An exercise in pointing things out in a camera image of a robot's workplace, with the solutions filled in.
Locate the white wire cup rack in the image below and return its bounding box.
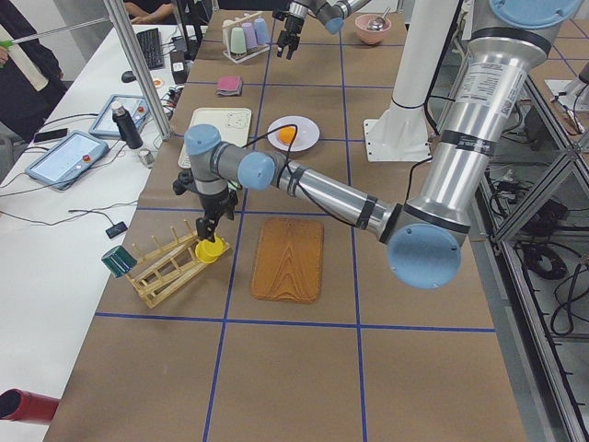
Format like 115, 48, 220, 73
222, 11, 271, 64

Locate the orange fruit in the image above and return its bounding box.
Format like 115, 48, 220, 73
278, 126, 296, 145

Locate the white ceramic plate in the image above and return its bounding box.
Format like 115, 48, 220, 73
267, 115, 320, 152

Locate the dark green mug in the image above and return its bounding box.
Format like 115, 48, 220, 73
101, 245, 137, 278

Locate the green tumbler cup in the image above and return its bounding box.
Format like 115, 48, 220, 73
230, 27, 247, 56

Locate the yellow plastic cup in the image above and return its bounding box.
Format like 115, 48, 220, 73
195, 238, 225, 264

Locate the blue teach pendant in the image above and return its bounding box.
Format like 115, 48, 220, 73
88, 94, 150, 139
25, 131, 109, 190

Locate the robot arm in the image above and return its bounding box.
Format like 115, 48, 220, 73
272, 0, 370, 60
184, 1, 580, 289

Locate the aluminium frame post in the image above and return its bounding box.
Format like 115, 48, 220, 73
103, 0, 173, 141

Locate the cream bear tray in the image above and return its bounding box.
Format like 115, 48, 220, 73
177, 107, 254, 168

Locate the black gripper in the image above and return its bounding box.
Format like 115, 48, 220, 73
275, 13, 304, 60
196, 187, 238, 243

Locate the red cylinder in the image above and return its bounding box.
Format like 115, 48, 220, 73
1, 389, 60, 425

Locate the black keyboard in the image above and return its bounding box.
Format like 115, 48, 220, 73
136, 29, 165, 70

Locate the blue tumbler cup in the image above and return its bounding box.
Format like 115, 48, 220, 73
253, 17, 270, 46

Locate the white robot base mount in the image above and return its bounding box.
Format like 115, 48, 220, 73
364, 0, 461, 162

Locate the wooden cup drying rack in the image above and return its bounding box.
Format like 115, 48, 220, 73
124, 221, 231, 308

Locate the black computer mouse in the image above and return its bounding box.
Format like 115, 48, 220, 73
121, 71, 136, 84

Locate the blue teach pendant near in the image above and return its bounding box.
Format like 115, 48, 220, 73
25, 131, 109, 190

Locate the blue teach pendant far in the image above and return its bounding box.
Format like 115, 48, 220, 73
88, 94, 150, 139

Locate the person in black clothes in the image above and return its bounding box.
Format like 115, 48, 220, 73
0, 0, 64, 144

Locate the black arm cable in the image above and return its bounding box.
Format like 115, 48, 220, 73
238, 123, 438, 231

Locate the purple tumbler cup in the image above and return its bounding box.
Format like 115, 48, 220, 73
241, 22, 258, 50

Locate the pink bowl with spoon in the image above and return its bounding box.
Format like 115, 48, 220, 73
354, 10, 392, 45

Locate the black water bottle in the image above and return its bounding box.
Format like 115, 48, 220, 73
110, 100, 144, 149

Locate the wooden cutting board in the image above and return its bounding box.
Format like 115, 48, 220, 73
250, 217, 324, 304

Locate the pink folded cloth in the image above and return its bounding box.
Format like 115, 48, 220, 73
216, 76, 242, 93

